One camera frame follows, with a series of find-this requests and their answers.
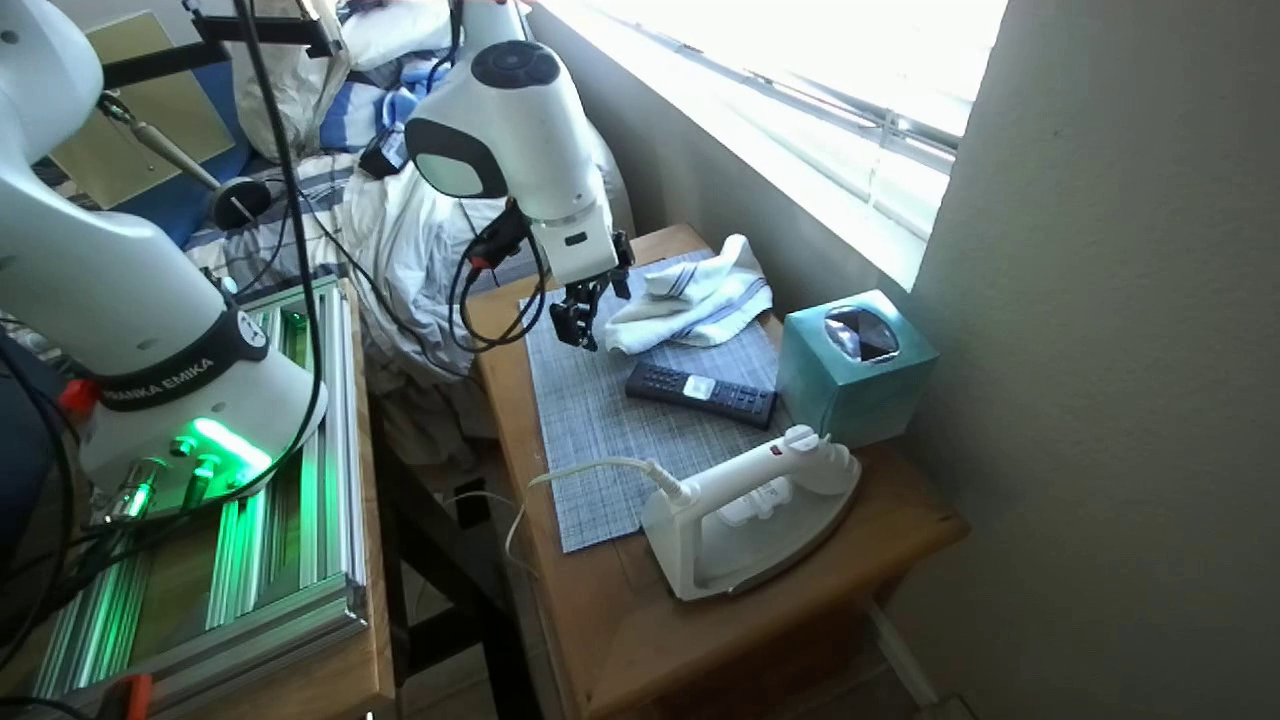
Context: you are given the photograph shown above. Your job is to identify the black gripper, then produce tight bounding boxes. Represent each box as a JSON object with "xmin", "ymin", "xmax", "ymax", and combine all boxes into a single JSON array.
[{"xmin": 548, "ymin": 246, "xmax": 637, "ymax": 357}]

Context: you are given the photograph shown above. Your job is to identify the white kitchen towel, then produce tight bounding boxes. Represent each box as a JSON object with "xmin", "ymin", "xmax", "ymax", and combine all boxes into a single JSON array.
[{"xmin": 586, "ymin": 228, "xmax": 779, "ymax": 361}]

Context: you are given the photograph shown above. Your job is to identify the grey checked placemat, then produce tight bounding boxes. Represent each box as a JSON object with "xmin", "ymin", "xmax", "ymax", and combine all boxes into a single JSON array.
[{"xmin": 514, "ymin": 310, "xmax": 790, "ymax": 555}]

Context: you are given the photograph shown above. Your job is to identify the black remote control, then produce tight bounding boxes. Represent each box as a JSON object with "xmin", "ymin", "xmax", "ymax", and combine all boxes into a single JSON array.
[{"xmin": 621, "ymin": 361, "xmax": 783, "ymax": 431}]

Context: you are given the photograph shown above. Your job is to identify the white clothes iron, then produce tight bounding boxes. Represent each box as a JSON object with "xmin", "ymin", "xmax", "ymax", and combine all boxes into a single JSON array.
[{"xmin": 638, "ymin": 422, "xmax": 866, "ymax": 608}]

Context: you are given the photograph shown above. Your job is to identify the teal tissue box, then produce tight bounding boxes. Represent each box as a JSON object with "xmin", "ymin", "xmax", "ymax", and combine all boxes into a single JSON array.
[{"xmin": 775, "ymin": 286, "xmax": 941, "ymax": 451}]

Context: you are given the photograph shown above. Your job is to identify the blue white striped cloth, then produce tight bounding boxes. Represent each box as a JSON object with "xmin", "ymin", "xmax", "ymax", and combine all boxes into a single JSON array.
[{"xmin": 349, "ymin": 50, "xmax": 457, "ymax": 178}]

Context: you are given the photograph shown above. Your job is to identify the wooden side table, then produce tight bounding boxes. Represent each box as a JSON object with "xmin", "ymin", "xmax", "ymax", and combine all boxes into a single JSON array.
[{"xmin": 459, "ymin": 219, "xmax": 970, "ymax": 720}]

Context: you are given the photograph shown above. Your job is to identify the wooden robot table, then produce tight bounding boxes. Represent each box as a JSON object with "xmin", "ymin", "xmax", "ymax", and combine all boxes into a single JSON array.
[{"xmin": 0, "ymin": 276, "xmax": 400, "ymax": 720}]

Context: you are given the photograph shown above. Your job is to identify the grey pole with black base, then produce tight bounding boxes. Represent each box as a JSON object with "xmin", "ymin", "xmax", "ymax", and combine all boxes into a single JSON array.
[{"xmin": 88, "ymin": 88, "xmax": 280, "ymax": 232}]

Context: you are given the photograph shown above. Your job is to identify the red knob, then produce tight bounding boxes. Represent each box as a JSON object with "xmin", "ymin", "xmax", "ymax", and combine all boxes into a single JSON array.
[{"xmin": 54, "ymin": 371, "xmax": 103, "ymax": 430}]

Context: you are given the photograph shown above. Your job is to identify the white iron cord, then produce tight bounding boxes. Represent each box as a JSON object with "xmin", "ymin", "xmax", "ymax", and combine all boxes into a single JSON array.
[{"xmin": 496, "ymin": 451, "xmax": 673, "ymax": 570}]

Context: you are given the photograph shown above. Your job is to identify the black under-table frame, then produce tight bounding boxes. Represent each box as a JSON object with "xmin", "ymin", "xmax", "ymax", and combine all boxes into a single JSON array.
[{"xmin": 368, "ymin": 393, "xmax": 542, "ymax": 720}]

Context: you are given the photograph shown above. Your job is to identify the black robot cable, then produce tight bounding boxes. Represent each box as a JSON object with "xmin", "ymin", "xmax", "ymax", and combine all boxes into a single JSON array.
[{"xmin": 0, "ymin": 0, "xmax": 553, "ymax": 643}]

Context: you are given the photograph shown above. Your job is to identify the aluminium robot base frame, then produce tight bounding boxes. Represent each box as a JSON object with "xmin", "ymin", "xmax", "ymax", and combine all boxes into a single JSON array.
[{"xmin": 24, "ymin": 267, "xmax": 376, "ymax": 712}]

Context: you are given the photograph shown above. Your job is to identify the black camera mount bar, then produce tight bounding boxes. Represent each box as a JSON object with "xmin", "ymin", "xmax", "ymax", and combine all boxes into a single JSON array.
[{"xmin": 72, "ymin": 9, "xmax": 340, "ymax": 101}]

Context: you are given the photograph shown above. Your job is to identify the orange clamp handle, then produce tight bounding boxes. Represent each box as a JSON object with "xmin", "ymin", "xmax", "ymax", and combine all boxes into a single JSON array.
[{"xmin": 100, "ymin": 667, "xmax": 163, "ymax": 720}]

